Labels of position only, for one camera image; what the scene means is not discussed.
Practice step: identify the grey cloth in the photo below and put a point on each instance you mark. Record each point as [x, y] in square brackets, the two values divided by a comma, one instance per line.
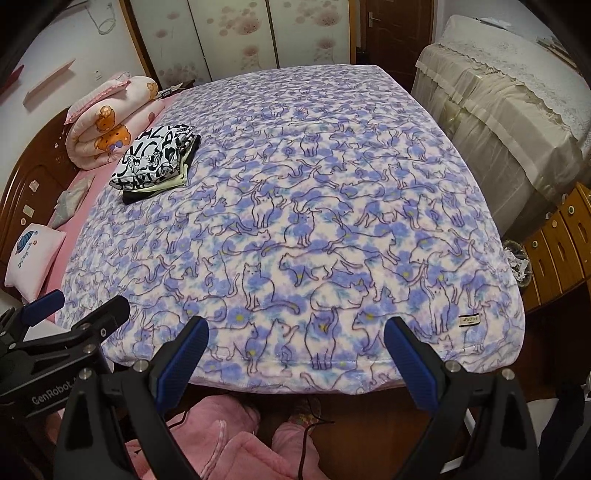
[69, 203]

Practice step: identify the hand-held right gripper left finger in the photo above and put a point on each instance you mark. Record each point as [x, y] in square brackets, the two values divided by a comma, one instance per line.
[184, 350]

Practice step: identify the light wooden wall shelf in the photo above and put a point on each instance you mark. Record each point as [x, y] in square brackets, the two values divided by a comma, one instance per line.
[51, 81]

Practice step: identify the dark wooden door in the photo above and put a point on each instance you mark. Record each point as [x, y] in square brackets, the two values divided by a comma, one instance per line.
[397, 41]

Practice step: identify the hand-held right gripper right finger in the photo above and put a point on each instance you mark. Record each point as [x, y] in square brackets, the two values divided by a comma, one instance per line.
[408, 355]

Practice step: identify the black and white printed shirt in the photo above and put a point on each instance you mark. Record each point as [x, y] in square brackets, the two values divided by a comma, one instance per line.
[147, 157]

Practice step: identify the pink embroidered pillow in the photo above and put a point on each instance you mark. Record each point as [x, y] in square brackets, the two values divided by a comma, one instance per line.
[32, 258]

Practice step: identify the wooden headboard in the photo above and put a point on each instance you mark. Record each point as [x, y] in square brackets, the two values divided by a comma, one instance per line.
[32, 180]

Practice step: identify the pink bear print rolled quilt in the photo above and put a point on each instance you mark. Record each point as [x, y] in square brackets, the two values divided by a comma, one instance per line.
[92, 134]

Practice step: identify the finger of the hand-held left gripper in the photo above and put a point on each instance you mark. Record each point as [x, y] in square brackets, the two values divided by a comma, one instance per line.
[44, 307]
[104, 318]

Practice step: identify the woven waste basket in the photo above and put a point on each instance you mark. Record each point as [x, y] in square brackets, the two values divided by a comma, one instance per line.
[515, 263]

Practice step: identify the wooden drawer cabinet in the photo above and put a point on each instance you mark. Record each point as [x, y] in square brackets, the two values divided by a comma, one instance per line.
[563, 249]

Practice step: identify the floral sliding door wardrobe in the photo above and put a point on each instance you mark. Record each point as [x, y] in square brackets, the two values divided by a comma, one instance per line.
[240, 37]

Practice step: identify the red wall shelf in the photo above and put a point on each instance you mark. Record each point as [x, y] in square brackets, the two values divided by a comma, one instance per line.
[11, 78]

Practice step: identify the pink bed sheet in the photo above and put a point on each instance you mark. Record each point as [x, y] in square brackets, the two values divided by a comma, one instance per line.
[87, 217]

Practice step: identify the floral slipper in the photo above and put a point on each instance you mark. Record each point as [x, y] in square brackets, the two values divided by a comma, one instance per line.
[302, 410]

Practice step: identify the pink fleece robe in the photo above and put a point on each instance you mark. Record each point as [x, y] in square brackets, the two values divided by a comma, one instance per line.
[221, 443]

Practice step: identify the cream lace covered furniture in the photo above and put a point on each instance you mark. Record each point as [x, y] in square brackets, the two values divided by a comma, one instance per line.
[498, 115]

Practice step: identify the purple cat print blanket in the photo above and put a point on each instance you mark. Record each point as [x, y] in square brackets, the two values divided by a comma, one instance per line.
[300, 184]

